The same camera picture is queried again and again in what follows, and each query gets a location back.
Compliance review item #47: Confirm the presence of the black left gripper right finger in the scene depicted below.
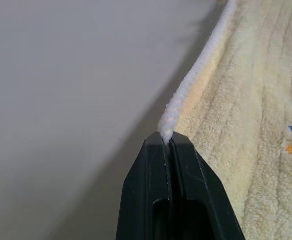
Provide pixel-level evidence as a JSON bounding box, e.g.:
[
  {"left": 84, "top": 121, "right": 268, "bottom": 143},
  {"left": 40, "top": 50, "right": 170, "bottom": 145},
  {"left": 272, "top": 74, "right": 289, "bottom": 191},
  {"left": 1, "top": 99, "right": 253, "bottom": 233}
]
[{"left": 169, "top": 130, "right": 246, "bottom": 240}]

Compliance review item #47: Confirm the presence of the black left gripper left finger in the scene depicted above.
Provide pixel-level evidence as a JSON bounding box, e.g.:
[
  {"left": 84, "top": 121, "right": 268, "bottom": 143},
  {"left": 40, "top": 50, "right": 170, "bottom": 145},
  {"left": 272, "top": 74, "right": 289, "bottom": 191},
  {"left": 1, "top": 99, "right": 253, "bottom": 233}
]
[{"left": 118, "top": 131, "right": 173, "bottom": 240}]

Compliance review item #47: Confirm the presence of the pale yellow fluffy towel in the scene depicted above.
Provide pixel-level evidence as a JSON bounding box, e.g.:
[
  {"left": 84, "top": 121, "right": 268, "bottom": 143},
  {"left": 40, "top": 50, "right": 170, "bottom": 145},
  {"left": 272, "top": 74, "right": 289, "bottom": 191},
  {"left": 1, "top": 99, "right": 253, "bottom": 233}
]
[{"left": 158, "top": 0, "right": 292, "bottom": 240}]

